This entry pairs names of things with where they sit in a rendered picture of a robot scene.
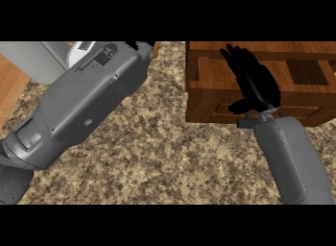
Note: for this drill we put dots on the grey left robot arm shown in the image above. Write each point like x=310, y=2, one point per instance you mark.
x=80, y=99

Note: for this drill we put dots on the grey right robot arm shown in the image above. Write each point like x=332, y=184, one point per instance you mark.
x=288, y=153

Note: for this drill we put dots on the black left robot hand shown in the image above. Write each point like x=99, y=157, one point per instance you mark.
x=136, y=44

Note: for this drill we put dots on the wooden drawer front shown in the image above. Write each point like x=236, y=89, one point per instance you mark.
x=268, y=107

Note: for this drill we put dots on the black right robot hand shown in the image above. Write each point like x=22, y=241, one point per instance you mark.
x=255, y=83

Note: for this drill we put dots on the wooden drawer cabinet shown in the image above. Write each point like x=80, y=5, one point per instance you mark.
x=268, y=64

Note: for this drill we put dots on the pale grey appliance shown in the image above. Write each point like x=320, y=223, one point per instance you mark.
x=30, y=59

